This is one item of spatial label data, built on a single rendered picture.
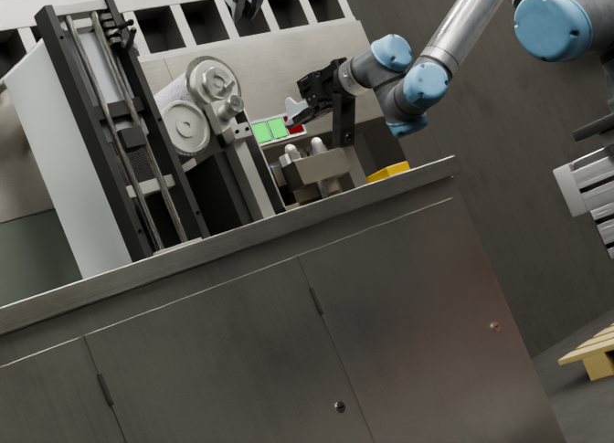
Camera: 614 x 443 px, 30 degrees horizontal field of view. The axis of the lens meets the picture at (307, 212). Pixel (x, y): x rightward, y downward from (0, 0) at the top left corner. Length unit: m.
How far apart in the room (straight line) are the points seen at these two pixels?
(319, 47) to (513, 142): 3.53
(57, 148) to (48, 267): 0.29
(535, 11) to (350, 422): 0.84
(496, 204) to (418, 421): 4.11
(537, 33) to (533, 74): 5.36
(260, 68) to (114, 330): 1.35
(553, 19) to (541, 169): 5.03
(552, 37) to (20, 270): 1.29
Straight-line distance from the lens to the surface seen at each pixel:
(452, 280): 2.46
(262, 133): 3.04
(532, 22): 1.88
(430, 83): 2.11
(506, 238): 6.31
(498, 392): 2.48
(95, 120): 2.22
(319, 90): 2.38
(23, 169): 2.65
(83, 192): 2.44
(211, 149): 2.73
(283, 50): 3.22
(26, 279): 2.58
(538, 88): 7.22
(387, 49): 2.24
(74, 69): 2.24
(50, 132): 2.49
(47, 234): 2.63
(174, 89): 2.61
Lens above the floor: 0.73
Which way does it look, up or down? 4 degrees up
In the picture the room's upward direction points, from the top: 23 degrees counter-clockwise
